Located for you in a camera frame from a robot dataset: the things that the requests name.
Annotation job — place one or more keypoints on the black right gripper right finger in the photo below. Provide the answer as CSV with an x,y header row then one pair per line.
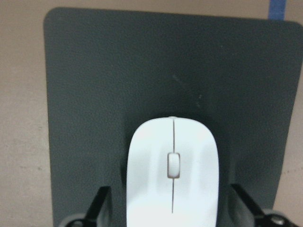
x,y
243,206

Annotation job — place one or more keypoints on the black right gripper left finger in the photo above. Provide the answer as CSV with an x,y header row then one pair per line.
x,y
97,203

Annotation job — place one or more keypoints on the white computer mouse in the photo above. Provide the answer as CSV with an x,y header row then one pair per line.
x,y
172,175

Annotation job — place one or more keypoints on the black mousepad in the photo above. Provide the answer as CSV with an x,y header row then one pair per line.
x,y
110,71

